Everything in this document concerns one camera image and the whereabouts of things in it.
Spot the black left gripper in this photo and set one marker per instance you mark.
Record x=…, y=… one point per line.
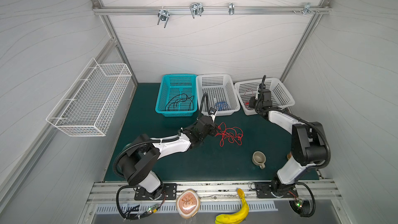
x=213, y=129

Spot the white perforated basket right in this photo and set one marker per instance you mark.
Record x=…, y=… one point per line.
x=280, y=95

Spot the teal perforated basket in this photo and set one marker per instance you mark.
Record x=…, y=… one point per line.
x=177, y=96

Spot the round wooden toy face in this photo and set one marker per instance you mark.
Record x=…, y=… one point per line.
x=188, y=204

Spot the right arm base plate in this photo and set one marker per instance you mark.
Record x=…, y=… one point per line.
x=273, y=189

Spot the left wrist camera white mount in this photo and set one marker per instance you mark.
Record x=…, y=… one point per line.
x=212, y=113

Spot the metal clamp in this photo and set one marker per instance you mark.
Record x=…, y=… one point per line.
x=307, y=10
x=196, y=9
x=231, y=9
x=163, y=16

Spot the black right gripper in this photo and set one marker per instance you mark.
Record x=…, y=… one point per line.
x=261, y=95

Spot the olive ceramic cup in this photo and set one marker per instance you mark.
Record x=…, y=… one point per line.
x=259, y=159

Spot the white perforated basket middle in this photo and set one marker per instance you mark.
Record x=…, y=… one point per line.
x=221, y=93

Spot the aluminium overhead rail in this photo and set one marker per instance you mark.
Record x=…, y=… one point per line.
x=208, y=10

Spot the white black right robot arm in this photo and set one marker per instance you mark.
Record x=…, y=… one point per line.
x=309, y=146

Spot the white wire wall basket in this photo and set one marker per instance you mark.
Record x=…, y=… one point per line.
x=89, y=105

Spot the white perforated basket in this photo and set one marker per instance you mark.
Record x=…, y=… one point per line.
x=280, y=95
x=221, y=93

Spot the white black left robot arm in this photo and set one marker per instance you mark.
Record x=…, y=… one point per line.
x=136, y=161

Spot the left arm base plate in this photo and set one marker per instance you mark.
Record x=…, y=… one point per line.
x=165, y=191

